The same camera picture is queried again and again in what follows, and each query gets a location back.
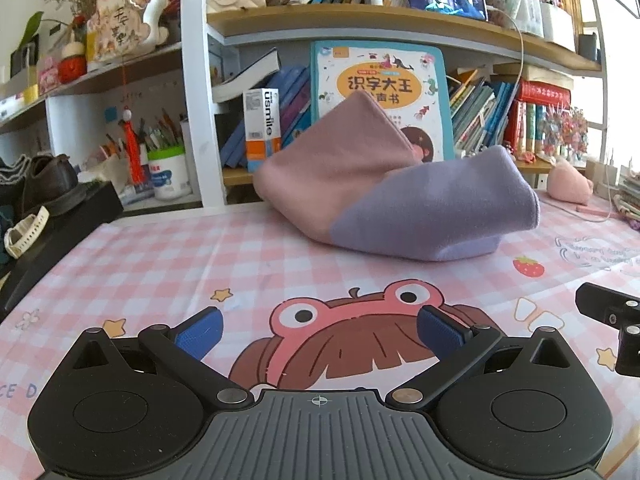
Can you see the group of blue books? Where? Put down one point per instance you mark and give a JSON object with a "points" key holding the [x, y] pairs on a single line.
{"points": [[290, 95]]}

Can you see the white and orange carton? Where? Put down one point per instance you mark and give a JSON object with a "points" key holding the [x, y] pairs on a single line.
{"points": [[260, 120]]}

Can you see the pink and white cat ornament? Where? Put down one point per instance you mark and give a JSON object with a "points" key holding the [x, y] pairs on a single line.
{"points": [[120, 25]]}

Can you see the white desk organizer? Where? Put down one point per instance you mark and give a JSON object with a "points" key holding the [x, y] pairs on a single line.
{"points": [[555, 25]]}

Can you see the red tassel charm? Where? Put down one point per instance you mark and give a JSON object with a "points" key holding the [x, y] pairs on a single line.
{"points": [[134, 150]]}

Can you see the dark shoe with wavy trim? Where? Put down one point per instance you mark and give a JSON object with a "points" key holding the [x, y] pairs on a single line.
{"points": [[12, 177]]}

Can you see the teal children's picture book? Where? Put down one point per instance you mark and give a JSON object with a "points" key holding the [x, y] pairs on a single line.
{"points": [[380, 80]]}

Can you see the pink and purple sweater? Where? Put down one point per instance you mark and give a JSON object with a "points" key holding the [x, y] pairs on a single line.
{"points": [[350, 175]]}

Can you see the stack of patterned notebooks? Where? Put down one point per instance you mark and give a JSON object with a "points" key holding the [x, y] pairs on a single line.
{"points": [[630, 200]]}

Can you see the white jar with green rim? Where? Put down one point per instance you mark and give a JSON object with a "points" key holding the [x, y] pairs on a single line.
{"points": [[170, 175]]}

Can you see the bunch of pencils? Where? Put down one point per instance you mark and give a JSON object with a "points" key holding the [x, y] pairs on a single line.
{"points": [[165, 132]]}

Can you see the smartphone with lit screen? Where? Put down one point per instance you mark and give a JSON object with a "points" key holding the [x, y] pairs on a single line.
{"points": [[445, 1]]}

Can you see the row of thin picture books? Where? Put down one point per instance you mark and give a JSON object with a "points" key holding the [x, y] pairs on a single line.
{"points": [[480, 110]]}

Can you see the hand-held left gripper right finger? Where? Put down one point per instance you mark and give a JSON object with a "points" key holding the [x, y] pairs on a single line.
{"points": [[440, 334]]}

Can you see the dark brown leather shoe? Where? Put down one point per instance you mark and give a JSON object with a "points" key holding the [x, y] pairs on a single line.
{"points": [[50, 180]]}

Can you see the pink plush toy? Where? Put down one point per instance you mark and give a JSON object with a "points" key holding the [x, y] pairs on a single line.
{"points": [[567, 185]]}

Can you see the red and white figurine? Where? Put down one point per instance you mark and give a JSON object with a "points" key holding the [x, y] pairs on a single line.
{"points": [[72, 62]]}

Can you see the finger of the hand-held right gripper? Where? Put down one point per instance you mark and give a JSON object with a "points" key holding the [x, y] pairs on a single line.
{"points": [[600, 305]]}

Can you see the dark green cloth pile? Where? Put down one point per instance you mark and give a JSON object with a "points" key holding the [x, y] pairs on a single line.
{"points": [[6, 235]]}

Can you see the white and wood shelf unit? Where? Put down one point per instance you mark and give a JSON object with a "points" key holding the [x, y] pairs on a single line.
{"points": [[192, 60]]}

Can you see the green leafy plant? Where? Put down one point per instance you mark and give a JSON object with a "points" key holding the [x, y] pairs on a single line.
{"points": [[30, 25]]}

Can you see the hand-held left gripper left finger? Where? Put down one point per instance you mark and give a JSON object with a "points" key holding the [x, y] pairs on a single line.
{"points": [[200, 334]]}

